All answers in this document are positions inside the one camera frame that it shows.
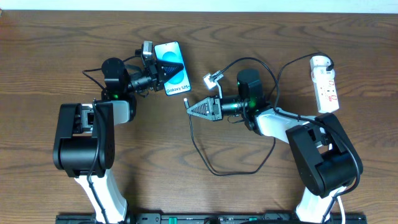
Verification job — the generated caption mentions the Samsung Galaxy smartphone blue screen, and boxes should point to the Samsung Galaxy smartphone blue screen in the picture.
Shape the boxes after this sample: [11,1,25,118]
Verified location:
[154,41,191,96]

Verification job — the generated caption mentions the black USB charging cable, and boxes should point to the black USB charging cable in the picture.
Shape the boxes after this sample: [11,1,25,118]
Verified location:
[183,52,335,177]

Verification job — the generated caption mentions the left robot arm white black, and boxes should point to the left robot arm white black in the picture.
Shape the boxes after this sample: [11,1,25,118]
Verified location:
[53,56,185,223]

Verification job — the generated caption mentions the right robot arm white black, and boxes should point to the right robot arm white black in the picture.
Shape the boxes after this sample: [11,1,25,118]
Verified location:
[184,69,363,223]

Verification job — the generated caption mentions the white USB charger plug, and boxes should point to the white USB charger plug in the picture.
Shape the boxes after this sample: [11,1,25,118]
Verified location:
[310,55,334,72]

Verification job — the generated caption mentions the white power strip red switches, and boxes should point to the white power strip red switches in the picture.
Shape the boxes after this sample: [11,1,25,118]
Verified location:
[311,67,340,113]

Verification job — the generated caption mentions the white power strip cord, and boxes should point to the white power strip cord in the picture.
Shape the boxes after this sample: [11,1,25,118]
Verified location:
[335,195,346,224]

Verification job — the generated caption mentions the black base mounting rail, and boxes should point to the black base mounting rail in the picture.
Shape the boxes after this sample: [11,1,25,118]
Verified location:
[55,212,368,224]

